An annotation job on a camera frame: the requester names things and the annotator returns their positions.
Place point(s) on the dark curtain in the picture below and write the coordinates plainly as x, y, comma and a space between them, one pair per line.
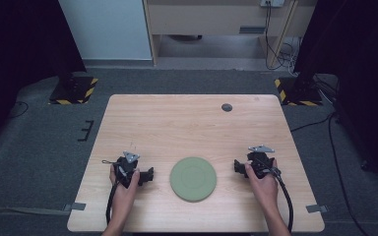
357, 65
19, 49

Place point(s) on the grey tape piece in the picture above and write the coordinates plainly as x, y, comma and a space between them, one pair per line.
75, 206
316, 208

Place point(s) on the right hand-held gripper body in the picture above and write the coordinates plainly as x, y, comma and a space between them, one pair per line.
261, 164

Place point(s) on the grey floor strip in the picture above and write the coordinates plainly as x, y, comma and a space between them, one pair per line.
23, 210

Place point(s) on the person's left hand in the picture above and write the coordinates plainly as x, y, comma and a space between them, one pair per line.
124, 196

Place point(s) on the black yellow striped stand base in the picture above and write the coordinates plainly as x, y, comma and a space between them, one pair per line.
74, 93
297, 95

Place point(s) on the grey wall socket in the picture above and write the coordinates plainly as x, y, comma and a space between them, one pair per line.
271, 2

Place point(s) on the person's right hand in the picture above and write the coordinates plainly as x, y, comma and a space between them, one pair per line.
265, 190

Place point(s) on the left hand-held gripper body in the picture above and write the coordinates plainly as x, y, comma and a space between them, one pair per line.
126, 168

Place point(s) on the white panel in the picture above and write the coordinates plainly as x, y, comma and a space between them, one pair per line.
108, 29

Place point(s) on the dark grey round grommet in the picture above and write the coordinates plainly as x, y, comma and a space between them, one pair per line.
226, 107

